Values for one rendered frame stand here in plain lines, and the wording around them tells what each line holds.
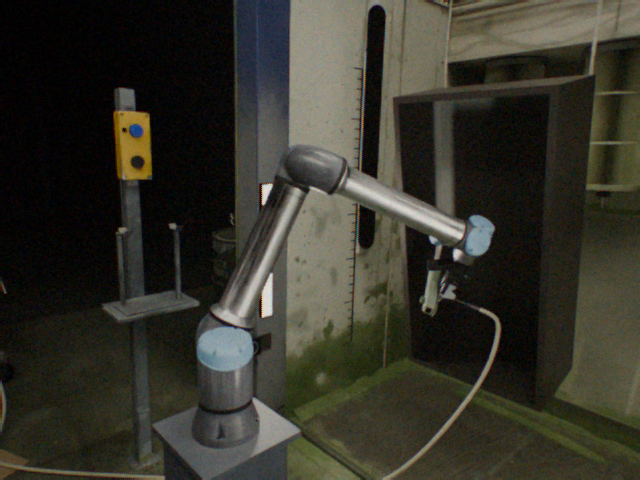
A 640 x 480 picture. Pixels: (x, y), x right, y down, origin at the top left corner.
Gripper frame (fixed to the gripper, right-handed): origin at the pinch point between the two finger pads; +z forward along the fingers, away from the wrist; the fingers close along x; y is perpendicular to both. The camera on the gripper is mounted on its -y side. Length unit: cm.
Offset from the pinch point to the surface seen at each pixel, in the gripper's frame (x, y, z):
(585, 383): 46, 97, 57
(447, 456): -12, 35, 78
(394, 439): -8, 12, 88
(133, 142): -5, -132, -22
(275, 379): -6, -53, 81
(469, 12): 168, -25, -75
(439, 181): 54, -12, -21
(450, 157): 56, -12, -33
